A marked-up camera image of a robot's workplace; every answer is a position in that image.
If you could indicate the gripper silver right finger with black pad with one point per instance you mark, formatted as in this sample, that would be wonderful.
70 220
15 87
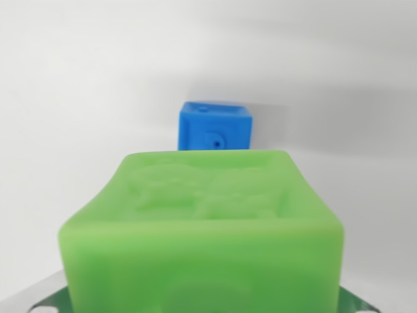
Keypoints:
365 298

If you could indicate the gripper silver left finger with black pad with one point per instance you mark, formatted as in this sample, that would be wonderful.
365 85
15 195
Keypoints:
39 293

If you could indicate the green embossed cube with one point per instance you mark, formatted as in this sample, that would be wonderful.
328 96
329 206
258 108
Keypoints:
202 234

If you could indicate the blue embossed cube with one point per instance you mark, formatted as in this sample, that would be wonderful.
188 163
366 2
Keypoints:
215 127

